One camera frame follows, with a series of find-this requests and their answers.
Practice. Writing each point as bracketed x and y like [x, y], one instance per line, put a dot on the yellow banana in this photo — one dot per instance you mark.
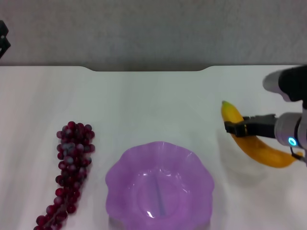
[259, 148]

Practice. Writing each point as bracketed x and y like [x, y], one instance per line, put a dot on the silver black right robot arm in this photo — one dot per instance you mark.
[285, 129]

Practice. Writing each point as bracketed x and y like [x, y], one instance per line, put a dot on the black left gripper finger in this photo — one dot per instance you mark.
[3, 46]
[3, 27]

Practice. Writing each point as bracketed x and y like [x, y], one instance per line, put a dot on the purple wavy plastic plate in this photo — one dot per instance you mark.
[134, 172]

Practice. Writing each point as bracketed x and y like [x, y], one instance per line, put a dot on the dark red grape bunch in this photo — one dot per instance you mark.
[72, 153]

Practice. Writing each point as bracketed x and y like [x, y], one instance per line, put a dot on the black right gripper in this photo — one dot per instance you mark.
[262, 127]

